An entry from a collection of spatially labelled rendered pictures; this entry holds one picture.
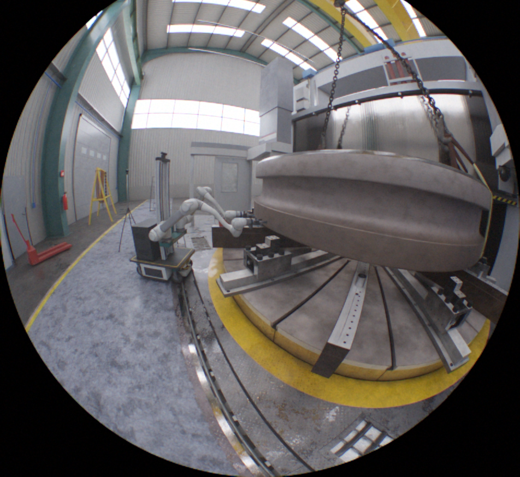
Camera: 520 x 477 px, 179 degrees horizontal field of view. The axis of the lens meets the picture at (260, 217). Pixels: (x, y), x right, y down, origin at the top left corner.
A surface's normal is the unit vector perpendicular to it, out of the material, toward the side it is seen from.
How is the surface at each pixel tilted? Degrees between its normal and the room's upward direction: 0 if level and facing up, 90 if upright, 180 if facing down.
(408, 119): 90
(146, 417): 0
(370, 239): 90
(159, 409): 0
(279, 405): 0
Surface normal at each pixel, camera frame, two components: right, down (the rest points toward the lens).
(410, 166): -0.52, 0.16
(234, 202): 0.49, 0.20
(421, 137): -0.86, 0.07
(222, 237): 0.12, 0.22
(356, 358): 0.04, -0.98
